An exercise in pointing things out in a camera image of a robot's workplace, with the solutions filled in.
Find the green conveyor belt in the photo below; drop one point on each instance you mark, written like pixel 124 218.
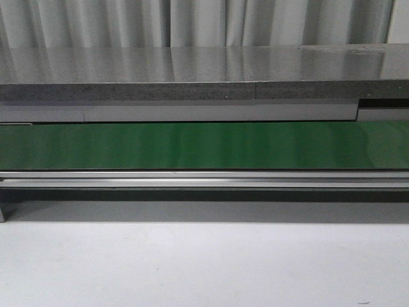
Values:
pixel 267 145

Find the dark granite counter slab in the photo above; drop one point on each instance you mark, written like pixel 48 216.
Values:
pixel 204 73

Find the grey cabinet panel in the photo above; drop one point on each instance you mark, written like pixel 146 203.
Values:
pixel 253 110

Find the grey curtain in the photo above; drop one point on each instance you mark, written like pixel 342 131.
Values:
pixel 200 23

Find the aluminium conveyor frame rail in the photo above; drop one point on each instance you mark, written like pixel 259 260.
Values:
pixel 344 196

